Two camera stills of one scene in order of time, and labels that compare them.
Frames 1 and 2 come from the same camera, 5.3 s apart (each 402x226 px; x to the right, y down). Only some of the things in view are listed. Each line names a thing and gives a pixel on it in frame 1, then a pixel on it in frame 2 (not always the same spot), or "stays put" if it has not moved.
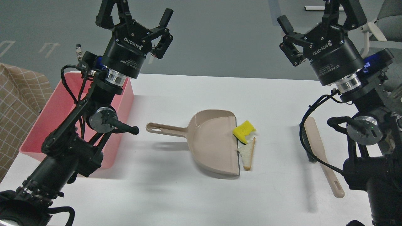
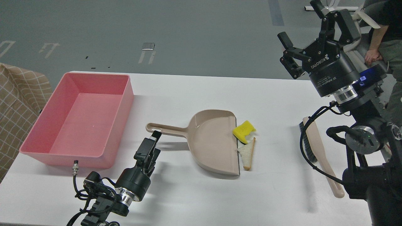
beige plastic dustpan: x=210 y=133 stays put
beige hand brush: x=314 y=148 stays put
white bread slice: x=247 y=152 stays put
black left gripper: x=125 y=53 -> x=133 y=180
